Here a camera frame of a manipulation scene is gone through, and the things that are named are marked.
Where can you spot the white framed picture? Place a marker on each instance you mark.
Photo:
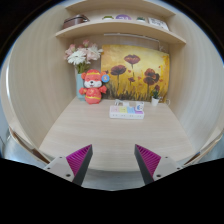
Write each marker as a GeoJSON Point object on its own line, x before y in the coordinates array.
{"type": "Point", "coordinates": [159, 23]}

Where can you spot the light blue vase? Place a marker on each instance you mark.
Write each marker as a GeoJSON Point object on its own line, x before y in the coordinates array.
{"type": "Point", "coordinates": [79, 85]}

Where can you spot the red plush toy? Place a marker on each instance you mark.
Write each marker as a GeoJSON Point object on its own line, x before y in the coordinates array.
{"type": "Point", "coordinates": [94, 85]}

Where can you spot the wooden shelf board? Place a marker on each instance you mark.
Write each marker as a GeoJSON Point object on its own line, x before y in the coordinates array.
{"type": "Point", "coordinates": [139, 5]}
{"type": "Point", "coordinates": [128, 27]}

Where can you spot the wooden upper shelf board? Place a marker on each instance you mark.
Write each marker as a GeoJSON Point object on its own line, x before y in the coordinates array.
{"type": "Point", "coordinates": [139, 5]}

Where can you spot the wooden lower shelf board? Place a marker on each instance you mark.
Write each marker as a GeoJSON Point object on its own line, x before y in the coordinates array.
{"type": "Point", "coordinates": [128, 27]}

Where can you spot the white power strip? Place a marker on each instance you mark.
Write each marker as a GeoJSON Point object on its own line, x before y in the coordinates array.
{"type": "Point", "coordinates": [125, 112]}

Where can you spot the purple round dish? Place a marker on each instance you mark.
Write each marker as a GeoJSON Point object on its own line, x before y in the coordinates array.
{"type": "Point", "coordinates": [123, 17]}

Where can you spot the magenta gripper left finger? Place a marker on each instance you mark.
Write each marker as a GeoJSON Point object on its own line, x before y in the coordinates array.
{"type": "Point", "coordinates": [72, 167]}

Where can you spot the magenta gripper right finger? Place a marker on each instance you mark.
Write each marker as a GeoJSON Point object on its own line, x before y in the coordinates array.
{"type": "Point", "coordinates": [153, 166]}

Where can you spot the small white potted plant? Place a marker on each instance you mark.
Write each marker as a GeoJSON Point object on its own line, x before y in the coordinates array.
{"type": "Point", "coordinates": [155, 95]}

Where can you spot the small green potted plant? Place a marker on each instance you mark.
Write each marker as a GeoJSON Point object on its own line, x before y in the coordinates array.
{"type": "Point", "coordinates": [141, 19]}

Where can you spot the pink white flower bouquet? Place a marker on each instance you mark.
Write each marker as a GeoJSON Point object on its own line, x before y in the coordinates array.
{"type": "Point", "coordinates": [82, 55]}

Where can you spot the green white small bowl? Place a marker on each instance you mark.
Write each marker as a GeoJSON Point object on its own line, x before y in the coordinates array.
{"type": "Point", "coordinates": [107, 18]}

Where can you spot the yellow poppy flower painting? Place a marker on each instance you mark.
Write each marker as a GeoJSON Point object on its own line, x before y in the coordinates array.
{"type": "Point", "coordinates": [135, 72]}

